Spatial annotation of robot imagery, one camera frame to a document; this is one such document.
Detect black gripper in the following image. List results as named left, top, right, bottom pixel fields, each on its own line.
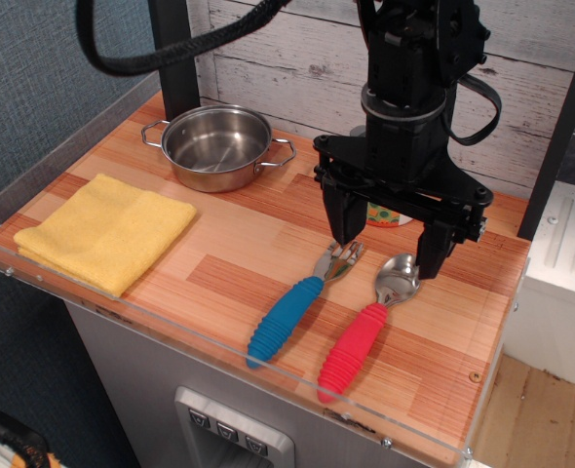
left=314, top=97, right=493, bottom=280

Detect yellow towel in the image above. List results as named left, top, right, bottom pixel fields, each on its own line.
left=14, top=174, right=197, bottom=297

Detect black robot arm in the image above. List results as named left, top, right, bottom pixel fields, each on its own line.
left=314, top=1, right=502, bottom=279

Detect patterned toy can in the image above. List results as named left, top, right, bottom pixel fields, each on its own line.
left=366, top=203, right=412, bottom=228

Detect clear acrylic table guard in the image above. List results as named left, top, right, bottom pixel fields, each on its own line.
left=0, top=94, right=529, bottom=467

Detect white plastic appliance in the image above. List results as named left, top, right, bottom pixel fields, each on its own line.
left=503, top=181, right=575, bottom=383

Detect stainless steel pot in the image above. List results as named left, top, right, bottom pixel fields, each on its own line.
left=140, top=104, right=297, bottom=193

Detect dispenser button panel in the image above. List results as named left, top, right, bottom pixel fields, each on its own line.
left=174, top=386, right=295, bottom=467

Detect silver toy fridge cabinet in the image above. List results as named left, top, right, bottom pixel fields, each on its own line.
left=66, top=303, right=419, bottom=467

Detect orange cloth at corner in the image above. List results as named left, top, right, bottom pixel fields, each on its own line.
left=10, top=448, right=63, bottom=468

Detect red handled spoon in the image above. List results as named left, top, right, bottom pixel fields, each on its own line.
left=318, top=253, right=420, bottom=404

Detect blue handled fork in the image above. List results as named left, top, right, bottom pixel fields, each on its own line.
left=246, top=241, right=364, bottom=369

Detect black right frame post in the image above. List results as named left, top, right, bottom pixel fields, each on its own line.
left=517, top=71, right=575, bottom=241

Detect black braided cable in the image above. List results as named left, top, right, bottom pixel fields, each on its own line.
left=75, top=0, right=293, bottom=78

